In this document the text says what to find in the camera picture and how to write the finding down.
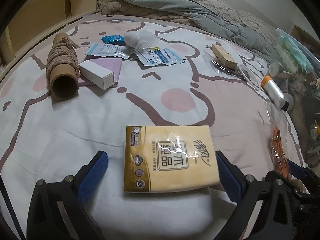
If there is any yellow tissue pack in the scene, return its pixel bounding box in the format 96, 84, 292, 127
124, 126, 220, 193

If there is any small white carton box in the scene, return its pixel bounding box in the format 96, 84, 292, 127
79, 60, 114, 90

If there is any clear plastic storage bin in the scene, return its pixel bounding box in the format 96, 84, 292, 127
268, 34, 319, 170

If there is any pink notebook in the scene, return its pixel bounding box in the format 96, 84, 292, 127
90, 57, 122, 85

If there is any pale blue torn packet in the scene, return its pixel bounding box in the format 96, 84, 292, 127
86, 43, 132, 60

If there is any small wooden block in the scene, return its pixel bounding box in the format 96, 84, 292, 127
211, 44, 238, 69

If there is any blue white wipes packet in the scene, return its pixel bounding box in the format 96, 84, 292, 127
133, 47, 185, 67

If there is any small blue sachet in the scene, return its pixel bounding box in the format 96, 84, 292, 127
101, 35, 126, 46

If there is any white crumpled cloth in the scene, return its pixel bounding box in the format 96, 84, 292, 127
124, 30, 160, 52

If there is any wooden shelf headboard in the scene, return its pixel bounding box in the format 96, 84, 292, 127
1, 0, 99, 79

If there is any grey beige quilt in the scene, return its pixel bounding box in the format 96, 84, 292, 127
98, 0, 279, 62

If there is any orange cord in bag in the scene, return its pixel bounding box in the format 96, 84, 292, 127
265, 100, 301, 181

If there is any rope wrapped cardboard tube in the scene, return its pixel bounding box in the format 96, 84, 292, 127
46, 33, 80, 101

